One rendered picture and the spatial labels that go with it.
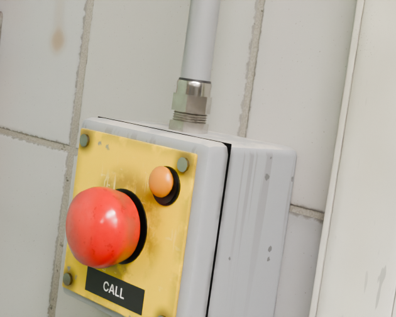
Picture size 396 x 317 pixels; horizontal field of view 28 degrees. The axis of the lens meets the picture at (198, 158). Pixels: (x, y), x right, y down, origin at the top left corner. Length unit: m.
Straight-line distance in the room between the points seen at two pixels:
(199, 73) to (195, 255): 0.10
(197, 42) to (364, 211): 0.12
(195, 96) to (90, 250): 0.10
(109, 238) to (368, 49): 0.15
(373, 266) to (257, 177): 0.07
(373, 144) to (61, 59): 0.27
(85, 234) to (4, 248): 0.25
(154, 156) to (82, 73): 0.18
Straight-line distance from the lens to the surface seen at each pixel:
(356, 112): 0.37
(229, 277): 0.39
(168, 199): 0.37
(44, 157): 0.58
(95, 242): 0.38
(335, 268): 0.38
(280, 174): 0.40
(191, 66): 0.41
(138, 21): 0.51
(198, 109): 0.41
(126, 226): 0.38
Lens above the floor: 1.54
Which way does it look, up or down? 6 degrees down
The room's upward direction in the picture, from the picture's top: 8 degrees clockwise
